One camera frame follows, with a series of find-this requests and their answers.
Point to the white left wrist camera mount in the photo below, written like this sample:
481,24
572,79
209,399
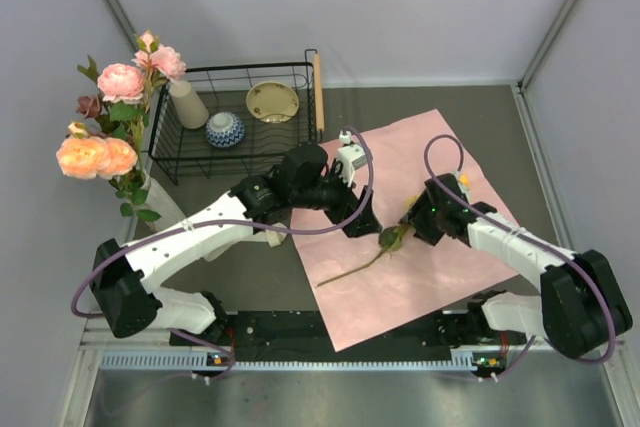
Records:
350,157

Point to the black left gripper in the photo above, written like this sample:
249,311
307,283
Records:
348,205

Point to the aluminium front frame rail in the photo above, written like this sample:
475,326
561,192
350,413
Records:
574,337

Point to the blue white patterned bowl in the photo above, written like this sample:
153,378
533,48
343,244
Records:
224,130

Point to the cream printed ribbon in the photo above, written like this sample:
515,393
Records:
273,239

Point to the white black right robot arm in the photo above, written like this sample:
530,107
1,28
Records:
578,306

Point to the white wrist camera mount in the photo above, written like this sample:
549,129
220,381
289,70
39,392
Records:
350,157
464,184

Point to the pink peony stem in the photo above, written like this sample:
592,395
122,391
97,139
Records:
126,90

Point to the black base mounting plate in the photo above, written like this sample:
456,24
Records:
451,329

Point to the peach peony stem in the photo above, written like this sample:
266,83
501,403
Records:
86,155

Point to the white ribbed ceramic vase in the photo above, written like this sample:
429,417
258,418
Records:
159,211

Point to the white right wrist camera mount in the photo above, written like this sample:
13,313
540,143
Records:
464,184

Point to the yellow rose stem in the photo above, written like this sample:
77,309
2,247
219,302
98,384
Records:
389,240

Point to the cream floral plate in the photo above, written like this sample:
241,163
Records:
272,102

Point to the mauve rose stem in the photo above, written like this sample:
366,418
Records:
89,107

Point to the black wire dish rack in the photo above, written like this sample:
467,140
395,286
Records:
179,152

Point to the beige upturned cup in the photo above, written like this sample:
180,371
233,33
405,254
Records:
189,108

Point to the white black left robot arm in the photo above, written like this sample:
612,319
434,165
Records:
128,285

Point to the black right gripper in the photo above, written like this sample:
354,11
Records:
417,216

